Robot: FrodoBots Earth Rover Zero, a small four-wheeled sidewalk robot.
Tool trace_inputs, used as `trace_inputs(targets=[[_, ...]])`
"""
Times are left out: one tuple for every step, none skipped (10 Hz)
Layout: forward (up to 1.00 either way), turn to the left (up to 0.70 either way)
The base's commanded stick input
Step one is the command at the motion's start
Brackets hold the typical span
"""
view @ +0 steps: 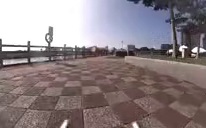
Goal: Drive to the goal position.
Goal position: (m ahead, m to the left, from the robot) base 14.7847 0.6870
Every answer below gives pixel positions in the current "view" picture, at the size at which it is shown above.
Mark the checkered paving stone plaza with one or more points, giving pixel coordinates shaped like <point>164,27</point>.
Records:
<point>91,86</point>

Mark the dark wooden rail fence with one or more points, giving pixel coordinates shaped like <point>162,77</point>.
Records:
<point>11,55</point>

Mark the group of trees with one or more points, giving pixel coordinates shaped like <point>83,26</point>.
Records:
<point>204,20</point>

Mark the white parasol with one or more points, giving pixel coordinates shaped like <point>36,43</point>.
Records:
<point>183,48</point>
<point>199,50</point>
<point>173,51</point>

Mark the river water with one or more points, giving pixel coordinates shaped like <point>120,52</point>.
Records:
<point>17,61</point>

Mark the distant building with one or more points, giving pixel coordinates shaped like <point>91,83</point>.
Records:
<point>166,46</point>
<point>131,47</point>

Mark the tall tree with slim trunk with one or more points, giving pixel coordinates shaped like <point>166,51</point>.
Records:
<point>173,33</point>

